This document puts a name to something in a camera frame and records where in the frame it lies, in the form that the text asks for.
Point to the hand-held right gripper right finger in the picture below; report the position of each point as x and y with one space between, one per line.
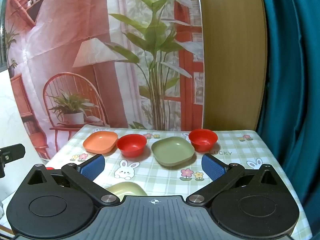
212 166

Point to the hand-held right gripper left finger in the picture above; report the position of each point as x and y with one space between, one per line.
93 165

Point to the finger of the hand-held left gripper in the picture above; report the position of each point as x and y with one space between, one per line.
13 152

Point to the orange plate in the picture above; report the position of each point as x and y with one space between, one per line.
100 141

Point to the red bowl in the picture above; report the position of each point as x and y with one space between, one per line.
203 140
131 145

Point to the pale yellow plate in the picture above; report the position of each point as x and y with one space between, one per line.
125 188

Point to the small red object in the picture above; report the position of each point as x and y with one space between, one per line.
50 168

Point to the green plate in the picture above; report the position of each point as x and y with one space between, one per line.
172 152

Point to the checked rabbit print tablecloth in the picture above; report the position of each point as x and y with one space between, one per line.
155 173

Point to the wooden board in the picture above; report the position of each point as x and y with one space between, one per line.
232 55

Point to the teal curtain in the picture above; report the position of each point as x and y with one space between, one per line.
292 80

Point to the printed room scene backdrop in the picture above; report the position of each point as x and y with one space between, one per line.
75 17

